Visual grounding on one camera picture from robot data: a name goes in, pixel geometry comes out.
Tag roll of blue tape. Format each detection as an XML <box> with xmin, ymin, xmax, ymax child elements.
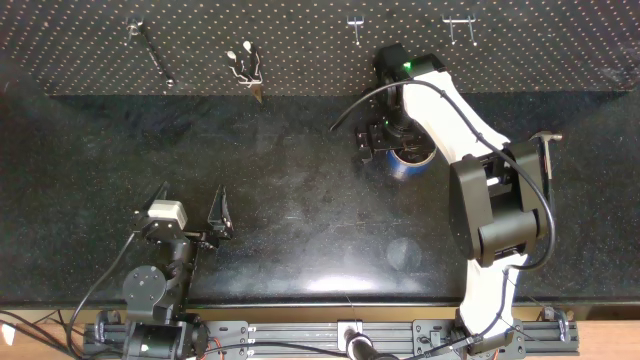
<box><xmin>387</xmin><ymin>147</ymin><xmax>437</xmax><ymax>181</ymax></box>

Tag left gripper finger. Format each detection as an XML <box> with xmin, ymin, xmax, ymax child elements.
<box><xmin>207</xmin><ymin>184</ymin><xmax>235</xmax><ymax>240</ymax></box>
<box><xmin>141</xmin><ymin>180</ymin><xmax>170</xmax><ymax>212</ymax></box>

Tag wrench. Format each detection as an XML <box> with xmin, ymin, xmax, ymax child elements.
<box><xmin>124</xmin><ymin>17</ymin><xmax>177</xmax><ymax>90</ymax></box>

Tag mounting rail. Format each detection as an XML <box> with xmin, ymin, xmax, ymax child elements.
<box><xmin>82</xmin><ymin>319</ymin><xmax>581</xmax><ymax>360</ymax></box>

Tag black pegboard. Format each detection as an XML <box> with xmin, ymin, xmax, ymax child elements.
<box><xmin>0</xmin><ymin>0</ymin><xmax>640</xmax><ymax>97</ymax></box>

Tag hammer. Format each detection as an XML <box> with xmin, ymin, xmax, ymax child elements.
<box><xmin>528</xmin><ymin>130</ymin><xmax>564</xmax><ymax>221</ymax></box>

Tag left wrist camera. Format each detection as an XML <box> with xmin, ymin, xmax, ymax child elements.
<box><xmin>147</xmin><ymin>199</ymin><xmax>189</xmax><ymax>230</ymax></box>

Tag black cable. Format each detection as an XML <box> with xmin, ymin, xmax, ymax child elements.
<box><xmin>328</xmin><ymin>78</ymin><xmax>557</xmax><ymax>360</ymax></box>
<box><xmin>67</xmin><ymin>232</ymin><xmax>137</xmax><ymax>360</ymax></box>

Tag pliers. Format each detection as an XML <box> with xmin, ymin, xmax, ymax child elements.
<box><xmin>224</xmin><ymin>40</ymin><xmax>266</xmax><ymax>105</ymax></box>

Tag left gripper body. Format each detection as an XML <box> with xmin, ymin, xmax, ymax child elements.
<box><xmin>132</xmin><ymin>214</ymin><xmax>221</xmax><ymax>249</ymax></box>

